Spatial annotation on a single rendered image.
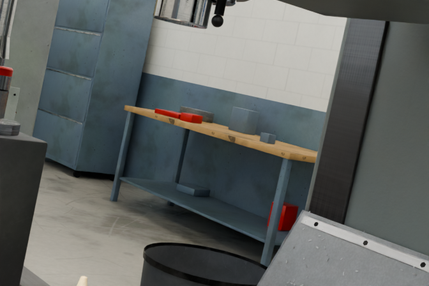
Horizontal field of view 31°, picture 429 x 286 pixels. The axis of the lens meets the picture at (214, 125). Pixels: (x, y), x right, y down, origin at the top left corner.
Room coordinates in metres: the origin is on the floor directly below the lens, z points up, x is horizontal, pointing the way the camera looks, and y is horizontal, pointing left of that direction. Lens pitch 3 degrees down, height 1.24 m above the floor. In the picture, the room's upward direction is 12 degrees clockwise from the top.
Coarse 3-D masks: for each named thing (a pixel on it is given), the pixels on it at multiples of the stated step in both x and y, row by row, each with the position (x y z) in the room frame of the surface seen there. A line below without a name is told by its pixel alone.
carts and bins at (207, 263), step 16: (144, 256) 2.56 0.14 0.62; (160, 256) 2.77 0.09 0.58; (176, 256) 2.82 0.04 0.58; (192, 256) 2.85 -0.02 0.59; (208, 256) 2.86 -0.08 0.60; (224, 256) 2.85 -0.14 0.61; (240, 256) 2.84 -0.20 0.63; (144, 272) 2.55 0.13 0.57; (160, 272) 2.46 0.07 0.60; (176, 272) 2.42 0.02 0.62; (192, 272) 2.85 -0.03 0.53; (208, 272) 2.85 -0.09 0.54; (224, 272) 2.84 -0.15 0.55; (240, 272) 2.82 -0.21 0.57; (256, 272) 2.77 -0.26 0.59
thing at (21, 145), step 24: (0, 144) 0.88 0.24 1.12; (24, 144) 0.90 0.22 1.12; (0, 168) 0.89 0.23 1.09; (24, 168) 0.91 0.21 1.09; (0, 192) 0.89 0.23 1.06; (24, 192) 0.91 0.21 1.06; (0, 216) 0.89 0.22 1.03; (24, 216) 0.92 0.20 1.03; (0, 240) 0.90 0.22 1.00; (24, 240) 0.92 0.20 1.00; (0, 264) 0.90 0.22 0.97
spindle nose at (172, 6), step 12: (156, 0) 0.64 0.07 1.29; (168, 0) 0.63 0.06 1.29; (180, 0) 0.63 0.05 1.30; (192, 0) 0.63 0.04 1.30; (204, 0) 0.63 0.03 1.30; (156, 12) 0.64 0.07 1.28; (168, 12) 0.63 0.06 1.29; (180, 12) 0.63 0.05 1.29; (192, 12) 0.63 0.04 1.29; (204, 12) 0.64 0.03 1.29; (180, 24) 0.67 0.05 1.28; (192, 24) 0.64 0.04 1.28; (204, 24) 0.64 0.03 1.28
